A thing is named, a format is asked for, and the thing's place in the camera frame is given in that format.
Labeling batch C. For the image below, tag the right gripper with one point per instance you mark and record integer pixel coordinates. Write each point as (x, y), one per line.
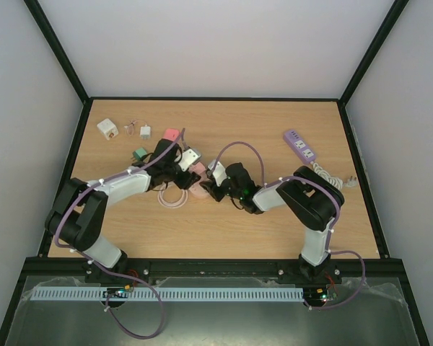
(218, 189)

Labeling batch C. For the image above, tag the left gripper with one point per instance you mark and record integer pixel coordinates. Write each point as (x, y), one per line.
(190, 179)

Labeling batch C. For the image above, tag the pale pink socket cube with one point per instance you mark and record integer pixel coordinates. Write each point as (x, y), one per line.
(198, 168)

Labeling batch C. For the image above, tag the round pink socket base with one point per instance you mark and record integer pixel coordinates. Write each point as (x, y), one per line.
(197, 190)

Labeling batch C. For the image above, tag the red pink plug adapter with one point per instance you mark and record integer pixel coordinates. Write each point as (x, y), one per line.
(171, 134)

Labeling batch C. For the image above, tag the green plug adapter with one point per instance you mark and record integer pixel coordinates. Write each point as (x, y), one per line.
(140, 154)

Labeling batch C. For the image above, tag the white charger plug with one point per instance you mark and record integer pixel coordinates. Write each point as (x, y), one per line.
(145, 132)

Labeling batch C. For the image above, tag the white tiger cube plug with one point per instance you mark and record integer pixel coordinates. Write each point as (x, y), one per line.
(107, 128)

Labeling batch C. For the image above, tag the purple power strip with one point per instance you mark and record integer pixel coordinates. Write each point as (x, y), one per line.
(299, 147)

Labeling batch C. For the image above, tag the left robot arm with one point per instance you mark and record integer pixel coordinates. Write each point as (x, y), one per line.
(76, 218)

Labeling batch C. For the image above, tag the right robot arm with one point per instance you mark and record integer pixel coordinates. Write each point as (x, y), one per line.
(315, 202)

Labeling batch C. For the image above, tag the grey metal tray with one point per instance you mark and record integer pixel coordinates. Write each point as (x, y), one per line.
(352, 313)

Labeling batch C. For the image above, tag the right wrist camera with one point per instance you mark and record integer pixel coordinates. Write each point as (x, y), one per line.
(217, 172)

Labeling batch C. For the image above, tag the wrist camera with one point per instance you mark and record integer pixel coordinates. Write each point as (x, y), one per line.
(189, 157)
(217, 172)

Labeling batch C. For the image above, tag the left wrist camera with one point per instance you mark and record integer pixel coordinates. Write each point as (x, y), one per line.
(189, 157)

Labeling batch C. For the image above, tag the black frame rail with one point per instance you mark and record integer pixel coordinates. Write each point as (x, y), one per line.
(284, 271)

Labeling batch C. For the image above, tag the white slotted cable duct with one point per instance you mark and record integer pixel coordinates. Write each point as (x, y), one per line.
(169, 294)

